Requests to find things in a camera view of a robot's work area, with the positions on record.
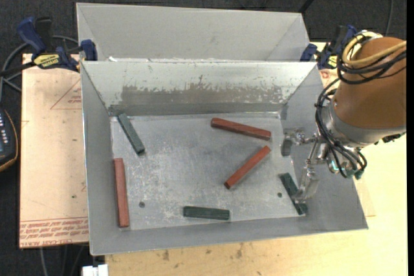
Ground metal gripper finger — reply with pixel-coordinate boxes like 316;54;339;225
283;127;316;146
295;159;320;205

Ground dark green flat block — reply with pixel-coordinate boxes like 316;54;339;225
279;173;309;216
182;206;231;221
117;112;146;155

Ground red-brown flat block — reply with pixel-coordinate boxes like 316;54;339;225
224;145;272;190
113;158;131;229
210;117;272;142

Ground grey metal bin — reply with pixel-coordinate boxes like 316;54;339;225
76;2;369;257

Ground black cylinder on white bracket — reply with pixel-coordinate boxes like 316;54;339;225
382;132;407;145

